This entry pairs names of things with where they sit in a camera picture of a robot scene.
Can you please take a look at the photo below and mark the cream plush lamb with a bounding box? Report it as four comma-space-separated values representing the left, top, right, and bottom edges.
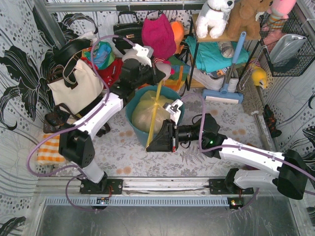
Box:
122, 49, 136, 62

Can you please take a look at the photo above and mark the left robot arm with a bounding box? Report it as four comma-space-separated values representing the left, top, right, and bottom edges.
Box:
59, 59, 166, 184

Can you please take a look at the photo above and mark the pink white plush doll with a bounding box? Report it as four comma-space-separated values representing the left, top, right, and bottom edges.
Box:
154, 58, 175, 81

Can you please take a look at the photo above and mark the rainbow striped cloth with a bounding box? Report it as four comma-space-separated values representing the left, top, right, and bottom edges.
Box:
163, 64, 190, 91

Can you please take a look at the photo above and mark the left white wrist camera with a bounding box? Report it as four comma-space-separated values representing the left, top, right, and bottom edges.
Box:
128, 44, 154, 67

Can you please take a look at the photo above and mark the black wire basket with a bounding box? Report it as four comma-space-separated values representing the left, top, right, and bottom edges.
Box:
260, 11, 315, 77

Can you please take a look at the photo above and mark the silver foil pouch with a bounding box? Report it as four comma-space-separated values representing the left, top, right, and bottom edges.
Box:
269, 34, 307, 64

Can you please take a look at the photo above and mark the yellow trash bag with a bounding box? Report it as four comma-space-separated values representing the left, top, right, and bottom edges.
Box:
131, 82, 174, 147

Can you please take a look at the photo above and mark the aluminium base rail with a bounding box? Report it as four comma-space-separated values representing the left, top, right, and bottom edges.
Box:
36, 176, 302, 196

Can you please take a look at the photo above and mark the orange checkered cloth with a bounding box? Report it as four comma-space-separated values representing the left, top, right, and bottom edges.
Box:
36, 135, 66, 165

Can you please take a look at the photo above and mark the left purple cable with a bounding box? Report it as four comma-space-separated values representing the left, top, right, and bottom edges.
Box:
26, 35, 136, 212

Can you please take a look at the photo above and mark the cream canvas tote bag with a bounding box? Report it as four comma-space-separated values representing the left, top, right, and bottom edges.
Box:
48, 59, 104, 114

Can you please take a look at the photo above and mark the teal cloth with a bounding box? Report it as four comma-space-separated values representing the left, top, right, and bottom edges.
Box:
185, 36, 249, 73

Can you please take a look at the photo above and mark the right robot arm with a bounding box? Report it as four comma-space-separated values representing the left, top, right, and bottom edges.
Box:
146, 114, 310, 200

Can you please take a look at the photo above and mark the orange plush toy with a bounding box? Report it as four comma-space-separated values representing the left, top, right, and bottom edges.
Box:
170, 21, 184, 54

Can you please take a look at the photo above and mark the red cloth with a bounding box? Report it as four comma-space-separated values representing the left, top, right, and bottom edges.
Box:
97, 58, 123, 88

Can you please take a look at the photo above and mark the pink plush toy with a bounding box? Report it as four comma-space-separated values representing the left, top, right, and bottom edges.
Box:
265, 0, 296, 30

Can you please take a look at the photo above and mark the brown teddy bear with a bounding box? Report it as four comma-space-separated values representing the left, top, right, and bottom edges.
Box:
226, 0, 273, 39

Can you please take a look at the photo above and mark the blue handled mop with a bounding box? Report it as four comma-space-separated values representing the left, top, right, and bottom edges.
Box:
202, 31, 247, 104

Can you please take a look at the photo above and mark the yellow plush duck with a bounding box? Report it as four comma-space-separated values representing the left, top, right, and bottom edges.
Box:
249, 60, 267, 89

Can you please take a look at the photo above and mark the brown patterned handbag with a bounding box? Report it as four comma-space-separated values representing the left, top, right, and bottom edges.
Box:
43, 103, 111, 138

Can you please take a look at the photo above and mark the white plush dog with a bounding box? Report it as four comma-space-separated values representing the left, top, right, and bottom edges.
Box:
196, 0, 235, 39

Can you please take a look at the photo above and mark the black leather handbag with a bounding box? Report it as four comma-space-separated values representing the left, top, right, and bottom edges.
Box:
112, 11, 144, 54

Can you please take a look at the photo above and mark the teal trash bin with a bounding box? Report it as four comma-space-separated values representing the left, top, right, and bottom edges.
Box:
126, 86, 181, 147

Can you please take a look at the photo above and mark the magenta cloth bag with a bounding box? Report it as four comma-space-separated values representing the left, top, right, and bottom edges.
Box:
142, 14, 176, 59

